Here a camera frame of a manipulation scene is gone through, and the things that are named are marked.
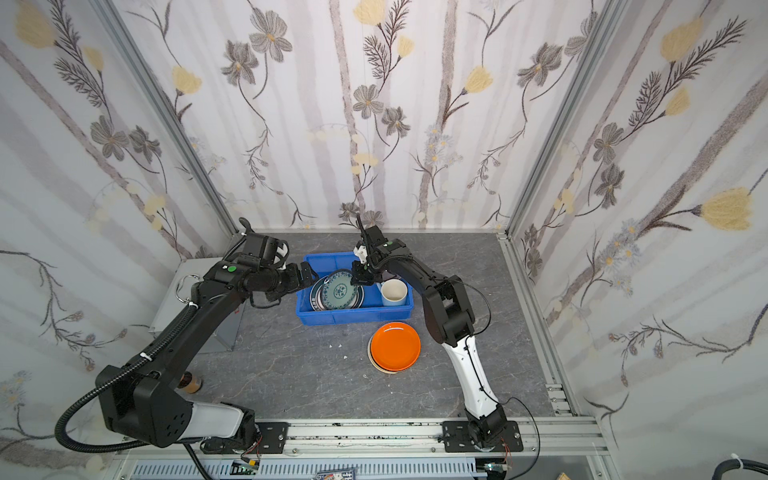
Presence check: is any cream mug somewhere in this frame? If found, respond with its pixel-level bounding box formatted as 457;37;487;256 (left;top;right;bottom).
378;278;409;307

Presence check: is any green patterned plate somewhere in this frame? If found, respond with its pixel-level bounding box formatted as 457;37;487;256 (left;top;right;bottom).
317;269;364;310

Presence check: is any orange plate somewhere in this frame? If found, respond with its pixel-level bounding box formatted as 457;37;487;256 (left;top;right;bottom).
373;322;421;372

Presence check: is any striped rim white plate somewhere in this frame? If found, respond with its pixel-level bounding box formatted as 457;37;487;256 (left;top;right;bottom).
309;279;325;311

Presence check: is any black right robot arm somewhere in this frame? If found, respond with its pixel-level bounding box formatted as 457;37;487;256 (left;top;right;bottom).
352;219;507;449

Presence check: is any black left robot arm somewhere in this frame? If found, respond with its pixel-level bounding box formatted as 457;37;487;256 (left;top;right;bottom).
96;233;317;450

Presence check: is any blue plastic bin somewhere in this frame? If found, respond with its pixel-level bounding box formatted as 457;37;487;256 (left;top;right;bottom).
296;252;414;326

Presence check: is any silver aluminium case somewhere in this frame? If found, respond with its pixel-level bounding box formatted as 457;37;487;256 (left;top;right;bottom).
148;256;247;355

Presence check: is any cream plate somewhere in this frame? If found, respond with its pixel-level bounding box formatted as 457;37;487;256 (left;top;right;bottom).
367;335;398;375

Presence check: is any orange capped brown bottle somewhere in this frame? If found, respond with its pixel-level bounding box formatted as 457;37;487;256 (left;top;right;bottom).
177;371;203;394

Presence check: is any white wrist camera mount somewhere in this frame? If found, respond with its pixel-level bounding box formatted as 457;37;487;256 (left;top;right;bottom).
353;244;368;264

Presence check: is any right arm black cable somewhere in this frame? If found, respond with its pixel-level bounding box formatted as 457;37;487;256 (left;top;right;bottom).
355;214;542;480

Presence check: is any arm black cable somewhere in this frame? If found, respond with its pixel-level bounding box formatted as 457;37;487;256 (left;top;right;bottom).
355;214;542;480
53;217;289;480

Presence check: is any aluminium mounting rail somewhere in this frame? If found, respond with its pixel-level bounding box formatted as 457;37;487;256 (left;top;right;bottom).
113;416;607;480

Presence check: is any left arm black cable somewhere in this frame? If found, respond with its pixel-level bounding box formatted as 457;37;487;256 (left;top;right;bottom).
53;217;289;480

